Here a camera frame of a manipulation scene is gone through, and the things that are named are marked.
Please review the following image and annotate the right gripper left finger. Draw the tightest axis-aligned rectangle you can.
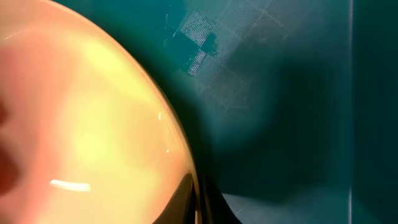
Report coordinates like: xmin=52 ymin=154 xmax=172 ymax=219
xmin=153 ymin=174 xmax=196 ymax=224

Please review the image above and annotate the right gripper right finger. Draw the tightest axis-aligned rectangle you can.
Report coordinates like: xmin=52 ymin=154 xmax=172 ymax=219
xmin=200 ymin=176 xmax=242 ymax=224

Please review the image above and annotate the yellow-green plate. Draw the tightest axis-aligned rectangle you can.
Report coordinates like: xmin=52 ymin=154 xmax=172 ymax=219
xmin=1 ymin=1 xmax=202 ymax=224

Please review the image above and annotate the teal plastic tray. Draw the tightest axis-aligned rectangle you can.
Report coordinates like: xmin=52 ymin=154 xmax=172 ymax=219
xmin=64 ymin=0 xmax=397 ymax=223

